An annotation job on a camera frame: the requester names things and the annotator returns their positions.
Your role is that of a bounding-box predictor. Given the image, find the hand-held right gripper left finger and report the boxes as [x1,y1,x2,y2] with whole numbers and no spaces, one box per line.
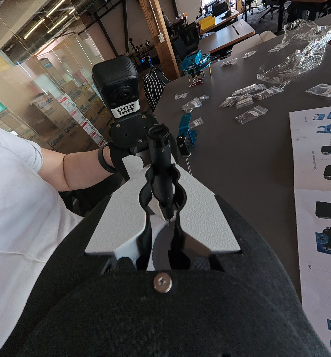
[85,164,155,270]

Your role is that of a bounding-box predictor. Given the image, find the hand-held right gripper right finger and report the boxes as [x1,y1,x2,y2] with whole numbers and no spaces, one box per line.
[168,165,242,270]

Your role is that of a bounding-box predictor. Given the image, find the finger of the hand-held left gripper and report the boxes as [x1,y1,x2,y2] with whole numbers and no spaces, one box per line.
[122,155,145,180]

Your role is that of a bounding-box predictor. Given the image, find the black electric screwdriver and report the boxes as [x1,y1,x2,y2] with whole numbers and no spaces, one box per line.
[146,125,180,223]

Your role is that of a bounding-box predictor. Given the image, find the person's left forearm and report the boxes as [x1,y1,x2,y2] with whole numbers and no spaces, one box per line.
[38,143,113,192]

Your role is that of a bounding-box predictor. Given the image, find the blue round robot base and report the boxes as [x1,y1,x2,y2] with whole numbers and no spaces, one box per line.
[181,50,212,81]

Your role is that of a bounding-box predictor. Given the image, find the dark grey desk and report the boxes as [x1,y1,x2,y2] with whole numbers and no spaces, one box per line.
[153,8,331,302]

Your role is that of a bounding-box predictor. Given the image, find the black wristband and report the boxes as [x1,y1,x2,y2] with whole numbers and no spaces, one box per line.
[98,142,118,174]

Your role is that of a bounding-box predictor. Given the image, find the black white striped cloth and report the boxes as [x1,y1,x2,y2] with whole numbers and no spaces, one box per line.
[143,66,171,112]

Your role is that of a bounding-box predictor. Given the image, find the black servo motor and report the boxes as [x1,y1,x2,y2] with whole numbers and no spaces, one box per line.
[177,135,191,157]

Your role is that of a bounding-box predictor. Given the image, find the stack of cardboard boxes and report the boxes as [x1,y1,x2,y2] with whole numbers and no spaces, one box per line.
[29,56,113,151]

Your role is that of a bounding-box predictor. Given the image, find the wooden pillar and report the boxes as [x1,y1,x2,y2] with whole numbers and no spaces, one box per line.
[139,0,181,80]

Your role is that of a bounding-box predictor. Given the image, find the person's white t-shirt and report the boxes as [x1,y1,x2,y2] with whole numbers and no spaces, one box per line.
[0,123,85,357]

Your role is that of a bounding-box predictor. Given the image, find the black office chair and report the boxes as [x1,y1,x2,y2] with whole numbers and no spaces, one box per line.
[172,22,201,60]

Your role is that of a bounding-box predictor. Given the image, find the white instruction booklet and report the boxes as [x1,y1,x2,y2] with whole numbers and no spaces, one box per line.
[289,104,331,355]

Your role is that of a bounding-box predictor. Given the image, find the scattered small clear screw bags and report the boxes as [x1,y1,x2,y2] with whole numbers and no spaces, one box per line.
[174,42,331,124]

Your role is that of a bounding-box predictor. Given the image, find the yellow storage bin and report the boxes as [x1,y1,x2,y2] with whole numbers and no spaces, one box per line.
[199,15,216,30]

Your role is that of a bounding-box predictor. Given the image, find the ceiling light strip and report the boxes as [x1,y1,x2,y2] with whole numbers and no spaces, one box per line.
[46,0,67,17]
[23,18,47,39]

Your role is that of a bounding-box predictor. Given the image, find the wood-edged grey table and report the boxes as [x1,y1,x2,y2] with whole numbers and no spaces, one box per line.
[197,19,256,55]

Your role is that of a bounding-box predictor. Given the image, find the white chair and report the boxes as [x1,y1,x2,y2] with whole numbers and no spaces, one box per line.
[231,30,277,55]

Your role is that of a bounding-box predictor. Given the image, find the crumpled clear plastic wrap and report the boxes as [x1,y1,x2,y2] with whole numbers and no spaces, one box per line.
[256,20,331,84]

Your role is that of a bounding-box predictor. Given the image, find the blue metal bracket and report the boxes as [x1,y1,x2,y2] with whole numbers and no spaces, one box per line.
[178,113,198,148]

